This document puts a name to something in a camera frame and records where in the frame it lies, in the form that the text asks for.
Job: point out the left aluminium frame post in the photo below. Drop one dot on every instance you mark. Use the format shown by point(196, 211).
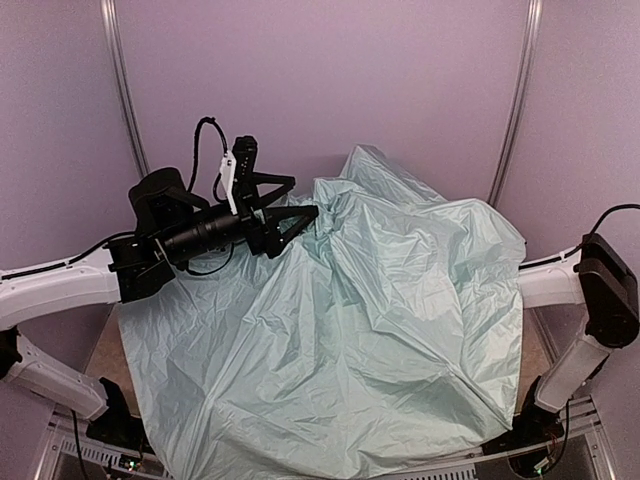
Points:
point(110, 21)

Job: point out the mint green folding umbrella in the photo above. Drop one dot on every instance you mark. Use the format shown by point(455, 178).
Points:
point(388, 333)

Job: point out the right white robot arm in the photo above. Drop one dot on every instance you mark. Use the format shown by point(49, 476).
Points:
point(594, 281)

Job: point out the aluminium front rail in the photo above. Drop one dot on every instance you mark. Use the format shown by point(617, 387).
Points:
point(66, 455)

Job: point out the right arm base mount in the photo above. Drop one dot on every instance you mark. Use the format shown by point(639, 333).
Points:
point(531, 426)

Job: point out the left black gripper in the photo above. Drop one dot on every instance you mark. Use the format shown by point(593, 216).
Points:
point(251, 206)

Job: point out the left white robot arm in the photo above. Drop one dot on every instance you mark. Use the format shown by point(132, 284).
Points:
point(174, 226)

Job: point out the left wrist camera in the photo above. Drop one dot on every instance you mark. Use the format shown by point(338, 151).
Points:
point(245, 151)

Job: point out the aluminium frame post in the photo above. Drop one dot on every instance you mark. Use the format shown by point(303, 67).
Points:
point(526, 62)
point(110, 21)

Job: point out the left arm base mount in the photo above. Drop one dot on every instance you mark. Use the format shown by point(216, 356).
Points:
point(117, 426)

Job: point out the right aluminium frame post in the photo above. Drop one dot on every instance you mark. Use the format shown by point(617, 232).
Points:
point(526, 62)

